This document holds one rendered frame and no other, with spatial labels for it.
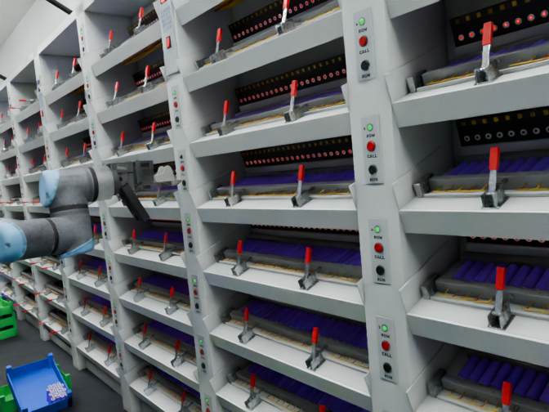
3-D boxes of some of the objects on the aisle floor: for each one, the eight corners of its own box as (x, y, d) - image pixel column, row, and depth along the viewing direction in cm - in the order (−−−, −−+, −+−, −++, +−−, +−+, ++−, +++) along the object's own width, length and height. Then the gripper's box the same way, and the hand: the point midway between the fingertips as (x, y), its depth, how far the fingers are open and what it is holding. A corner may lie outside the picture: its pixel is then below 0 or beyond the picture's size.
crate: (72, 405, 212) (72, 391, 209) (23, 424, 199) (22, 409, 196) (51, 365, 232) (51, 352, 229) (6, 379, 219) (5, 366, 216)
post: (132, 415, 198) (82, 1, 184) (123, 408, 205) (74, 9, 191) (175, 397, 210) (131, 9, 197) (165, 391, 218) (122, 15, 204)
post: (225, 494, 144) (165, -83, 130) (209, 481, 151) (150, -67, 138) (275, 463, 157) (225, -65, 143) (257, 452, 164) (208, -52, 150)
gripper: (113, 162, 121) (186, 158, 135) (101, 164, 128) (171, 159, 142) (118, 195, 122) (189, 187, 136) (104, 195, 129) (174, 188, 143)
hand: (177, 183), depth 138 cm, fingers closed
